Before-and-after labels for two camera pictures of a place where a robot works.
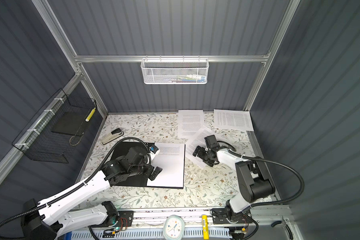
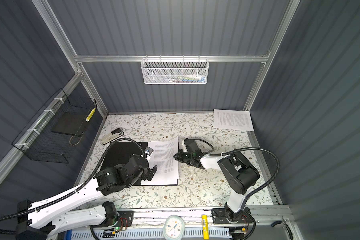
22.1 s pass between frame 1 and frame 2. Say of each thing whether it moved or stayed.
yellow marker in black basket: stayed
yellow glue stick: stayed
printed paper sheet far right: stayed
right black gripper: moved
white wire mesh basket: stayed
